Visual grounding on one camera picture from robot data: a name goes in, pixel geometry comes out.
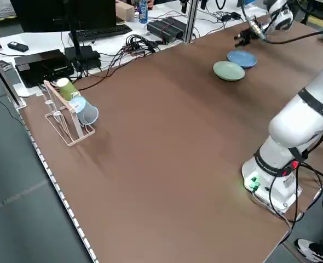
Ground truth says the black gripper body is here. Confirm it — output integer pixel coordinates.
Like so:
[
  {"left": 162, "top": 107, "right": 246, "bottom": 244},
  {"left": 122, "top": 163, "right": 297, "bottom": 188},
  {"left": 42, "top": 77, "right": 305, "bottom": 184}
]
[{"left": 240, "top": 29, "right": 254, "bottom": 44}]

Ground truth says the blue plate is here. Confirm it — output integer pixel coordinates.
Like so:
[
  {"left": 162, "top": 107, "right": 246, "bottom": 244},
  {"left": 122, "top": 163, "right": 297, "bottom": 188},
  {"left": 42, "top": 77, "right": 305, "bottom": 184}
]
[{"left": 227, "top": 50, "right": 258, "bottom": 69}]

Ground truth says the green plate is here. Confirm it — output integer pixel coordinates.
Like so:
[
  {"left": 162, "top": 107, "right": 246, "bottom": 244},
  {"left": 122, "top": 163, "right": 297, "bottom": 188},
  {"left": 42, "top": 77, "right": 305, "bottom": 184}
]
[{"left": 212, "top": 60, "right": 246, "bottom": 82}]

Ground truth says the black power adapter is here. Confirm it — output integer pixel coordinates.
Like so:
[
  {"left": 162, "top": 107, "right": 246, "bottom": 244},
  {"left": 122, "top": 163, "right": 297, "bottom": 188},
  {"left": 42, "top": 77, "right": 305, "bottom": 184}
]
[{"left": 220, "top": 12, "right": 243, "bottom": 22}]

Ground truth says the black finned power unit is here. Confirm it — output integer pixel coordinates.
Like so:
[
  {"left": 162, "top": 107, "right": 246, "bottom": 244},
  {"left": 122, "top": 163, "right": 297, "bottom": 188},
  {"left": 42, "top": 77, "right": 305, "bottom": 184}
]
[{"left": 147, "top": 16, "right": 188, "bottom": 43}]

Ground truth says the blue plastic bottle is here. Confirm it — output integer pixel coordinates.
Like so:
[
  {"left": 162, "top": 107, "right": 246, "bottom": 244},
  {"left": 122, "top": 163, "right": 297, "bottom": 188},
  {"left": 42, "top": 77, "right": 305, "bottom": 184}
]
[{"left": 138, "top": 0, "right": 149, "bottom": 24}]

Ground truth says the cardboard box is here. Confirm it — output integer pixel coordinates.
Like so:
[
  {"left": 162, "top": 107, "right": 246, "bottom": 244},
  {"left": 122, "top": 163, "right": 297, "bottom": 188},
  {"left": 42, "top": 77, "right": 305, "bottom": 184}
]
[{"left": 115, "top": 1, "right": 136, "bottom": 22}]

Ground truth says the black keyboard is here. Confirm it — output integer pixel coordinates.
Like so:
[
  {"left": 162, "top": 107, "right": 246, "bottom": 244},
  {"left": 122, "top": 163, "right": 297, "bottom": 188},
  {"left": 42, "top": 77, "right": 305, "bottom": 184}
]
[{"left": 69, "top": 24, "right": 134, "bottom": 42}]

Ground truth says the black monitor stand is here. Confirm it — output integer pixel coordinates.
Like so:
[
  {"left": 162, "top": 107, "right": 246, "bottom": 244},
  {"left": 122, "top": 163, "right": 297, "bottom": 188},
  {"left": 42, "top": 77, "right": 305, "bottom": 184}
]
[{"left": 65, "top": 0, "right": 102, "bottom": 71}]

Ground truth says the blue paper cup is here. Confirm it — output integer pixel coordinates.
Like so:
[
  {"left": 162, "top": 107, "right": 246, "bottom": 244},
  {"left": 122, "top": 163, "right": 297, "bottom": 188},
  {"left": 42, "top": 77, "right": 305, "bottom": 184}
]
[{"left": 68, "top": 96, "right": 99, "bottom": 126}]

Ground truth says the green paper cup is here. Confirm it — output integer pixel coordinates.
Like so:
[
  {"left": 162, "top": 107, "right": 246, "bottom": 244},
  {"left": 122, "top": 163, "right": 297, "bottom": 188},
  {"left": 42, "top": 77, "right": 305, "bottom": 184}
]
[{"left": 56, "top": 77, "right": 79, "bottom": 101}]

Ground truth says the wooden cup rack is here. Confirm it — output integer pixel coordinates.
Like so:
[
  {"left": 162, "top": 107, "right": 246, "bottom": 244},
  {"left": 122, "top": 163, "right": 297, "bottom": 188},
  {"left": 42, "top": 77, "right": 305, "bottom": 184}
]
[{"left": 43, "top": 80, "right": 96, "bottom": 147}]

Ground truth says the black monitor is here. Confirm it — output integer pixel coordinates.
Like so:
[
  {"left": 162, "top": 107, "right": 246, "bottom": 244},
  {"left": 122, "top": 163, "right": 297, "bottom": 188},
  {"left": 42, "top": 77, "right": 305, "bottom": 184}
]
[{"left": 10, "top": 0, "right": 117, "bottom": 33}]

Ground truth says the black box device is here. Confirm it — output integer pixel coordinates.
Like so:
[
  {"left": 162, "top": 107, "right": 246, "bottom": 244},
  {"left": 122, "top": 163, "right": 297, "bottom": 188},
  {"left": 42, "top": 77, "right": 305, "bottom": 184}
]
[{"left": 14, "top": 49, "right": 75, "bottom": 88}]

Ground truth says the person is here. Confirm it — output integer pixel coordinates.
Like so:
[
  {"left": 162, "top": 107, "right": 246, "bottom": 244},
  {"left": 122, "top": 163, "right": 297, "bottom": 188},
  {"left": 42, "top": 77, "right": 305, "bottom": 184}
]
[{"left": 294, "top": 196, "right": 323, "bottom": 263}]

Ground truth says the black remote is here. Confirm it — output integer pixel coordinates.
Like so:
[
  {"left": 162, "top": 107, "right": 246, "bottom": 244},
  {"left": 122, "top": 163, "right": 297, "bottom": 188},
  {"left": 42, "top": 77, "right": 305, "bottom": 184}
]
[{"left": 7, "top": 41, "right": 30, "bottom": 53}]

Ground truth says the black cable silver connector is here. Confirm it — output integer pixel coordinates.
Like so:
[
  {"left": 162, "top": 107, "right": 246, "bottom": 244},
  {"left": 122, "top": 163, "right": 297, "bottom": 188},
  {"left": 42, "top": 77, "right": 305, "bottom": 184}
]
[{"left": 240, "top": 0, "right": 323, "bottom": 45}]

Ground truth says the aluminium frame post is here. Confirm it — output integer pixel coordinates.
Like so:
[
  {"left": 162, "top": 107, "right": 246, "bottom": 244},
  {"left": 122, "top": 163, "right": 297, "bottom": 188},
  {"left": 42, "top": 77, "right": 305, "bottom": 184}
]
[{"left": 183, "top": 0, "right": 200, "bottom": 44}]

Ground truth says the black cable hub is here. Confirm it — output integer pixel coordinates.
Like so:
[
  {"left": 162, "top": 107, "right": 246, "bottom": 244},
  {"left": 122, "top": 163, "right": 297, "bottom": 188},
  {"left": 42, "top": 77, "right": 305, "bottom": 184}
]
[{"left": 122, "top": 34, "right": 164, "bottom": 55}]

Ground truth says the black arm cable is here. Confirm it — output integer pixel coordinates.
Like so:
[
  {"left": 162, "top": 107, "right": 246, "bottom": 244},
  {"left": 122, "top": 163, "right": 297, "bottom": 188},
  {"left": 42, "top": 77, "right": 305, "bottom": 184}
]
[{"left": 269, "top": 117, "right": 323, "bottom": 230}]

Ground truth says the aluminium table edge rail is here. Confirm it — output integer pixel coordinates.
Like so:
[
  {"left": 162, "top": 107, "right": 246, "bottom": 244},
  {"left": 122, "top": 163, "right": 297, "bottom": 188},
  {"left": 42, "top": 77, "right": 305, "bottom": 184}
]
[{"left": 18, "top": 108, "right": 100, "bottom": 263}]

